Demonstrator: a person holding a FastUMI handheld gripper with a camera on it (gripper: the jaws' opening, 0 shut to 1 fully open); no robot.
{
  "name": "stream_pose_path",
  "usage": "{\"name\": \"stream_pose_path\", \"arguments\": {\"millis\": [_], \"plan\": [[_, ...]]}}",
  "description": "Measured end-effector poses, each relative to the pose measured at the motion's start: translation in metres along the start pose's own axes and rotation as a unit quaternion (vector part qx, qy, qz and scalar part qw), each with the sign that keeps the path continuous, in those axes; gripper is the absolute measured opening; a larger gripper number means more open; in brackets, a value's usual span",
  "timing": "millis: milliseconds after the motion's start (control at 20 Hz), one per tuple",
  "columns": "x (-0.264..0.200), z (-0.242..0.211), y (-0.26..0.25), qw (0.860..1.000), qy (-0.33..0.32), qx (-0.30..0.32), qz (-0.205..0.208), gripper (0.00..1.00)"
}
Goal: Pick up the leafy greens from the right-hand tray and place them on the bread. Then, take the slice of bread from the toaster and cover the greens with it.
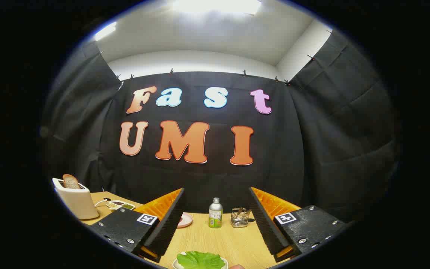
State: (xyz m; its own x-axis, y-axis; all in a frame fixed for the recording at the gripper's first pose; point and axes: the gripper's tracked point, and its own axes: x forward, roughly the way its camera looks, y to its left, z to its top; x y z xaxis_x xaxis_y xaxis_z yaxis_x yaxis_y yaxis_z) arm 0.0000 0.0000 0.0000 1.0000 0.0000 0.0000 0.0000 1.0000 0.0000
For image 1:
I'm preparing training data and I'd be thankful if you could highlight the metal wire basket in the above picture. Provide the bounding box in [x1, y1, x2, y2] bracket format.
[231, 208, 250, 228]

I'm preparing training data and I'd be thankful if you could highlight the white divided condiment dish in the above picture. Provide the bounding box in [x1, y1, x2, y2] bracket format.
[105, 200, 136, 211]

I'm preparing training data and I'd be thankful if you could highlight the cream white toaster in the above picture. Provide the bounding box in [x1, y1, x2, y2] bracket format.
[52, 178, 100, 220]

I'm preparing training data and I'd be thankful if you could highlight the white round plate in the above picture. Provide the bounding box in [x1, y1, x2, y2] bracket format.
[172, 256, 229, 269]

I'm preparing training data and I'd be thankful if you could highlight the toasted bread slice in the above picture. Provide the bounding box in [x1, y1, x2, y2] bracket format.
[62, 174, 81, 189]

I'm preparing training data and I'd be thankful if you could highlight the ceiling light panel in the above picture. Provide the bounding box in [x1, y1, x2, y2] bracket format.
[170, 0, 262, 15]
[95, 21, 117, 41]

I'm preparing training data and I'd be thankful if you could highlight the black backdrop cloth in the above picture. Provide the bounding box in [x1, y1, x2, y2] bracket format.
[40, 30, 402, 225]

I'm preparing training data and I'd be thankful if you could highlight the pink round plate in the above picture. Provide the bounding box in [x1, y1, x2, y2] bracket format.
[177, 213, 193, 229]

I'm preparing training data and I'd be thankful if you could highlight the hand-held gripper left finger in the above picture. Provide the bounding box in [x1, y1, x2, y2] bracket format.
[88, 188, 186, 263]

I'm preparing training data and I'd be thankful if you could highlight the green lettuce leaf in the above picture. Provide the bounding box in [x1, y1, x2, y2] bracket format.
[177, 251, 226, 269]

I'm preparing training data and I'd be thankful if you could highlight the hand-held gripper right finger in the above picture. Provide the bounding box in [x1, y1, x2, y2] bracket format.
[248, 187, 348, 263]

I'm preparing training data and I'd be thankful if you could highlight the silver bottle green label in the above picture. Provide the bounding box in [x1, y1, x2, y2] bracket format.
[208, 198, 223, 229]

